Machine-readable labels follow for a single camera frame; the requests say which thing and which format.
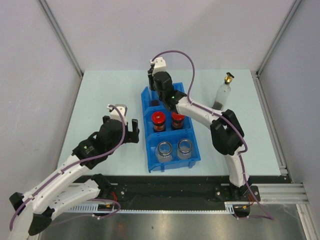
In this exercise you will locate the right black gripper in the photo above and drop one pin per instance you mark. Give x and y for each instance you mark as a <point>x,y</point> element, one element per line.
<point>150,77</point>

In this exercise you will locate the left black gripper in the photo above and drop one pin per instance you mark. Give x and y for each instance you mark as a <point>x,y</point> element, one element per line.
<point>132,136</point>

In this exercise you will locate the oil dispenser bottle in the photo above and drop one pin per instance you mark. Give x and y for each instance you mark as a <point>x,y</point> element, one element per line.
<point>154,99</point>
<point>223,92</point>

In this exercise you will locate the red-lid sauce jar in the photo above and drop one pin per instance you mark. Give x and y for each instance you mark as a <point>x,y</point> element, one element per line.
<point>177,121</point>
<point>158,119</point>

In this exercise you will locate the clear glass jar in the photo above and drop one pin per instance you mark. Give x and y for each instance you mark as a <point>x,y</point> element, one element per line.
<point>164,152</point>
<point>184,149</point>

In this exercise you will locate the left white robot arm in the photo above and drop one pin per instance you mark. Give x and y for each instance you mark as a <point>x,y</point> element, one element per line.
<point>37,208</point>

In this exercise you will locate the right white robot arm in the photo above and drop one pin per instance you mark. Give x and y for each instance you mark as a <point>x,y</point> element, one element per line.
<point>226,132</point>

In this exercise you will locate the blue three-compartment plastic bin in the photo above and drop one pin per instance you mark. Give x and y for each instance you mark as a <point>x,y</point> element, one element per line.
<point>152,139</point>

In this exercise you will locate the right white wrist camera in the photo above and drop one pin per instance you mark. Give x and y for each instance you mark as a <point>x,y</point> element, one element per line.
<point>158,65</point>

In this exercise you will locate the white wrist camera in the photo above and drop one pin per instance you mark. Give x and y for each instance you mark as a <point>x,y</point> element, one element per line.
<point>158,65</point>
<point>118,111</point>

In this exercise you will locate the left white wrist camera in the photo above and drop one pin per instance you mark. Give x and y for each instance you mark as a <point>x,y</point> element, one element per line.
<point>118,111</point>

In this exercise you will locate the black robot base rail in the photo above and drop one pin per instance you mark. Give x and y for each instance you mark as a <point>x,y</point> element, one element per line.
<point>172,192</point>

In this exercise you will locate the white slotted cable duct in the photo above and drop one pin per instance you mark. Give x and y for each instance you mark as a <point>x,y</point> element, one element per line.
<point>100,209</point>

